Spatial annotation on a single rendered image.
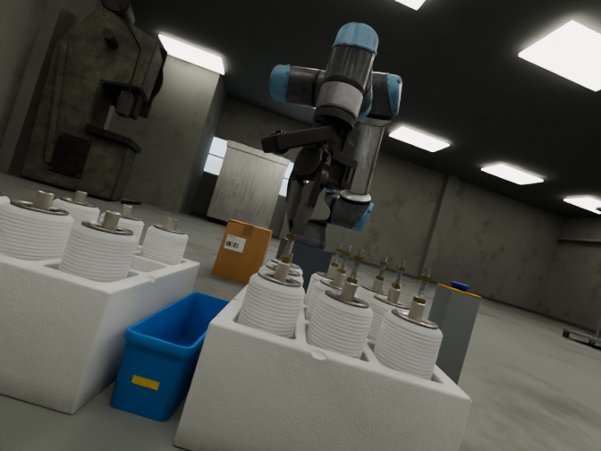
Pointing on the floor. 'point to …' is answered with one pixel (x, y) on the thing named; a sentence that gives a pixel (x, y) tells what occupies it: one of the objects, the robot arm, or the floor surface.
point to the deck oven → (247, 186)
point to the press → (94, 103)
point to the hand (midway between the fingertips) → (292, 225)
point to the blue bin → (164, 356)
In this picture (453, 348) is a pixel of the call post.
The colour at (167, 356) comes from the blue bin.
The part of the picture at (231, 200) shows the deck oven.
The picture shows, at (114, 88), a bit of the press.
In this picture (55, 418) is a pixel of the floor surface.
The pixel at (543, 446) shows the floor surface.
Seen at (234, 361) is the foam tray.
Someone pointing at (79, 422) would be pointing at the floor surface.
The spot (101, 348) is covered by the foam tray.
